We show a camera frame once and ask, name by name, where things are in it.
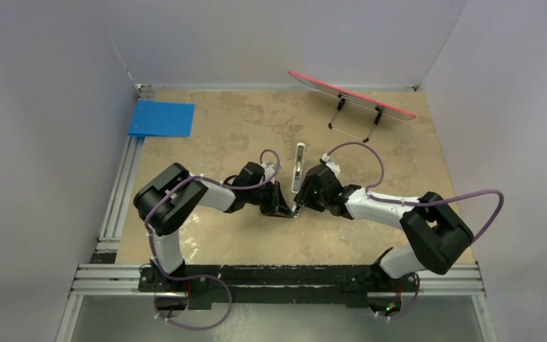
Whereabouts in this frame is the aluminium front rail frame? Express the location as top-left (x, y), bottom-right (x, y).
top-left (56, 264), bottom-right (498, 341)

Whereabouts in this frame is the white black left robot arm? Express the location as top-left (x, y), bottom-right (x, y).
top-left (132, 162), bottom-right (293, 291)

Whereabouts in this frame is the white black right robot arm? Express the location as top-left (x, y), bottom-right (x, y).
top-left (294, 163), bottom-right (474, 290)

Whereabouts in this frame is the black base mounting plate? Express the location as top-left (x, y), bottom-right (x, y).
top-left (137, 264), bottom-right (417, 311)

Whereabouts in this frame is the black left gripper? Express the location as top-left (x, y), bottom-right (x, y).
top-left (245, 180), bottom-right (292, 217)

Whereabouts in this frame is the aluminium left rail frame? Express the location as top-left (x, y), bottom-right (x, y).
top-left (95, 83), bottom-right (157, 254)

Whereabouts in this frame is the aluminium rail frame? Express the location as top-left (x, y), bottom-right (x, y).
top-left (56, 264), bottom-right (498, 341)
top-left (95, 83), bottom-right (157, 254)

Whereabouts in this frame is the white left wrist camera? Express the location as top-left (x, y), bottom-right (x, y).
top-left (261, 162), bottom-right (278, 183)

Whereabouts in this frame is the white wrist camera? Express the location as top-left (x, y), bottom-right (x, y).
top-left (261, 162), bottom-right (278, 183)
top-left (320, 153), bottom-right (340, 177)

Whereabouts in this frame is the small white stapler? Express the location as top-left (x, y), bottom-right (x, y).
top-left (292, 203), bottom-right (304, 217)

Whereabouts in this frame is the blue plastic board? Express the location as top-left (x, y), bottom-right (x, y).
top-left (127, 100), bottom-right (195, 138)

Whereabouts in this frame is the black wire tablet stand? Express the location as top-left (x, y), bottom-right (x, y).
top-left (328, 93), bottom-right (386, 143)

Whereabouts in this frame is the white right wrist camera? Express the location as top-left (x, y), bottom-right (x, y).
top-left (320, 153), bottom-right (340, 177)

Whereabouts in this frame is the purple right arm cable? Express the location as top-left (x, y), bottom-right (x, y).
top-left (322, 141), bottom-right (506, 322)

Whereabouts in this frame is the red tablet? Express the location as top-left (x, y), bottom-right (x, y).
top-left (287, 71), bottom-right (417, 121)

